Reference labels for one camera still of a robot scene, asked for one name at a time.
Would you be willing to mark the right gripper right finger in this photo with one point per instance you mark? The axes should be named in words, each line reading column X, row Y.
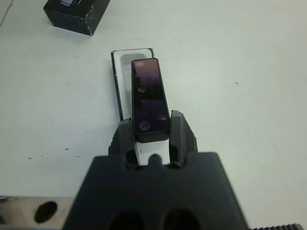
column 182, row 139

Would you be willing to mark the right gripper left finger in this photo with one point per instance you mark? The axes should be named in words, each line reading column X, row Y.
column 122, row 141

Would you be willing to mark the slim black camera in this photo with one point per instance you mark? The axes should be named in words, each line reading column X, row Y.
column 148, row 95

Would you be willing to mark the black box lid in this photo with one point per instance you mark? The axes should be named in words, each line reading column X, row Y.
column 72, row 19

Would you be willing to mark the black box base white insert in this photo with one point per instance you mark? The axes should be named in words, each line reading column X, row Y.
column 120, row 72

